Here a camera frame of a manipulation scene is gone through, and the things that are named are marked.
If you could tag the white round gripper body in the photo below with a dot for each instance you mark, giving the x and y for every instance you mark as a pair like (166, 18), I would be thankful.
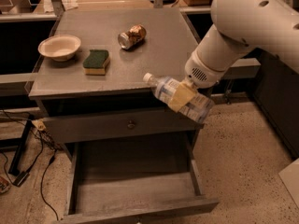
(199, 73)

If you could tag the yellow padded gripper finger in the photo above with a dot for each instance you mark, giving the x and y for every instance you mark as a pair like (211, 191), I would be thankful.
(183, 94)

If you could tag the blue label plastic bottle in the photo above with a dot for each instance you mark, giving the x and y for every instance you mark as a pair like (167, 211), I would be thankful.
(163, 89)

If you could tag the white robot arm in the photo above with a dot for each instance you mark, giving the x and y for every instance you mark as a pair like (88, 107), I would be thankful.
(239, 27)

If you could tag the round metal drawer knob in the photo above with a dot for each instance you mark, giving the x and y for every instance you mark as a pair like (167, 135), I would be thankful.
(131, 124)

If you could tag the closed grey top drawer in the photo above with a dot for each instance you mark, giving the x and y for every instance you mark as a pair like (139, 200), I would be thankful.
(105, 125)

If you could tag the grey wooden drawer cabinet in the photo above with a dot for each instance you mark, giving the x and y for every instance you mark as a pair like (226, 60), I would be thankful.
(63, 89)

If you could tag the open grey middle drawer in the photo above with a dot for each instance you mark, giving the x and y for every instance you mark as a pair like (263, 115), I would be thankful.
(134, 180)

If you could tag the crushed metal soda can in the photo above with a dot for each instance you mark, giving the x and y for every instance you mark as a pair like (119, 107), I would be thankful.
(133, 36)

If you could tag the green yellow sponge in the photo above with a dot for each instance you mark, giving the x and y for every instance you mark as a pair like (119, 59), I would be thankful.
(96, 62)

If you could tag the white paper bowl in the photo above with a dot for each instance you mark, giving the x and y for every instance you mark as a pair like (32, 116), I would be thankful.
(60, 48)

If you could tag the white panel on floor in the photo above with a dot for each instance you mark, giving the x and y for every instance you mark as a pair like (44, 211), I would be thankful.
(290, 179)

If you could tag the white crumpled cloth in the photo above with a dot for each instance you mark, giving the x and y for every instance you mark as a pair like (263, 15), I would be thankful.
(70, 4)

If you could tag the black metal stand leg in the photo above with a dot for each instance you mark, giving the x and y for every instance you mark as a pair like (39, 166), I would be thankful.
(13, 169)

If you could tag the black power adapter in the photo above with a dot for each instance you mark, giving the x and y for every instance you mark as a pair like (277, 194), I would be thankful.
(20, 179)

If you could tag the grey horizontal rail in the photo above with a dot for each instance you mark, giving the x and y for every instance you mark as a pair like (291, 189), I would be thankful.
(243, 68)

